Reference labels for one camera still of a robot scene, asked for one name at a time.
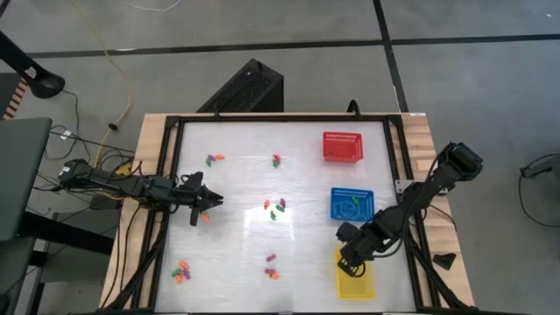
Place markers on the black triangular bracket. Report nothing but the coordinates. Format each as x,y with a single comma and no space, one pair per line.
444,261

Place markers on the orange striped board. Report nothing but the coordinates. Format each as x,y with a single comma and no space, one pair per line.
14,100

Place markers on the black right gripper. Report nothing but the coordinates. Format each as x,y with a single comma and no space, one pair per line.
356,242

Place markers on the black computer tower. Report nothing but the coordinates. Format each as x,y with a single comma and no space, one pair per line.
245,87

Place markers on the yellow plastic basket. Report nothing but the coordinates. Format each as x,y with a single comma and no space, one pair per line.
359,289

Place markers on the grey floor device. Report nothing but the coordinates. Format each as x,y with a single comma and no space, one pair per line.
542,166

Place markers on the blue plastic basket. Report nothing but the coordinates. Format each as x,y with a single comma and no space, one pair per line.
341,214

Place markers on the grey desk top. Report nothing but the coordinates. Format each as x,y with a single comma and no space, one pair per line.
22,175

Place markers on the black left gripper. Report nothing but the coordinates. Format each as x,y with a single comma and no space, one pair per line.
181,197

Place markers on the wooden table board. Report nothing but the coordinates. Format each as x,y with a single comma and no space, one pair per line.
151,140

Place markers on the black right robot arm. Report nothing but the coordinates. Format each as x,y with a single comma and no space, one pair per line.
420,197

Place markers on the silver metal bracket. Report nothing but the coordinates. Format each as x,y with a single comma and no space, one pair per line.
403,186

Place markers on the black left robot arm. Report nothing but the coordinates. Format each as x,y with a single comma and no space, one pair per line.
109,184

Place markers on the black desk frame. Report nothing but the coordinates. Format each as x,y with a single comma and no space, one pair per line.
65,236

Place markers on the black metal table frame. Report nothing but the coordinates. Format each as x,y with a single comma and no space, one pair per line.
175,219

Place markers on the black stand base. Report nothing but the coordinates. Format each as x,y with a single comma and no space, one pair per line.
39,81

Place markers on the red plastic basket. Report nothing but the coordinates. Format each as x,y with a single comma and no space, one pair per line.
343,151

